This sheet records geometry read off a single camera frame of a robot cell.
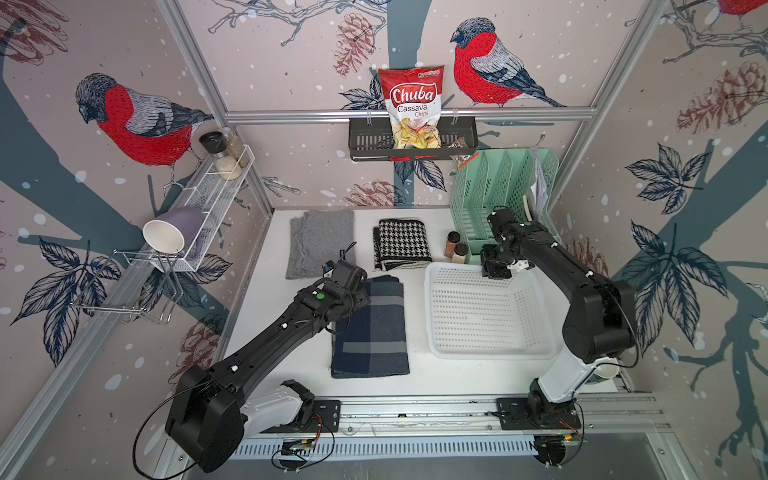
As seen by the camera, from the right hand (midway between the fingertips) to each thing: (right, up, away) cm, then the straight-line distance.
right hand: (474, 262), depth 91 cm
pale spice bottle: (-3, +3, +6) cm, 7 cm away
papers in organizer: (+21, +22, +1) cm, 30 cm away
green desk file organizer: (+14, +29, +17) cm, 36 cm away
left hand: (-33, -7, -8) cm, 35 cm away
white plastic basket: (-2, -16, -4) cm, 17 cm away
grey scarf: (-53, +7, +16) cm, 56 cm away
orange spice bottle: (-5, +7, +10) cm, 13 cm away
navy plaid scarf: (-31, -23, -6) cm, 39 cm away
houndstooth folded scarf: (-22, +5, +13) cm, 27 cm away
